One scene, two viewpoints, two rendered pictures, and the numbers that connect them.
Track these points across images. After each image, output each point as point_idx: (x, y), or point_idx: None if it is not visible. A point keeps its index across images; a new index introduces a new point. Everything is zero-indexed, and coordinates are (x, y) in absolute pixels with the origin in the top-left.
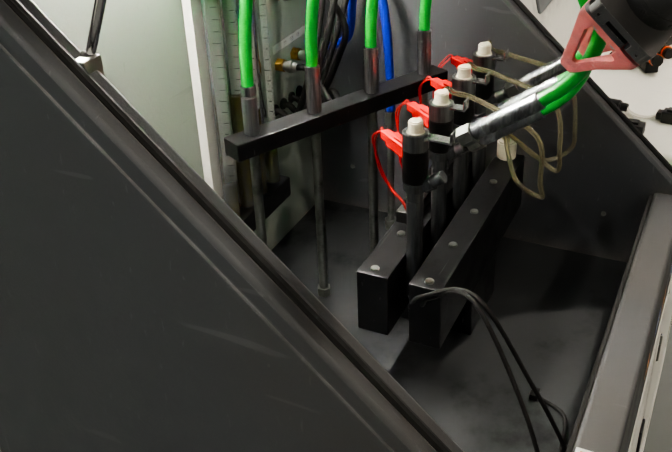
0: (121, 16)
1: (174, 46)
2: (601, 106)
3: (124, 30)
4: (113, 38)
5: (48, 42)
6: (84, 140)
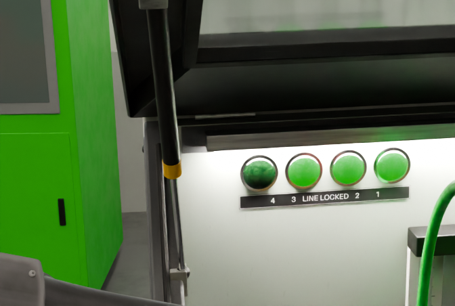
0: (334, 250)
1: (389, 286)
2: None
3: (335, 260)
4: (321, 263)
5: (162, 253)
6: None
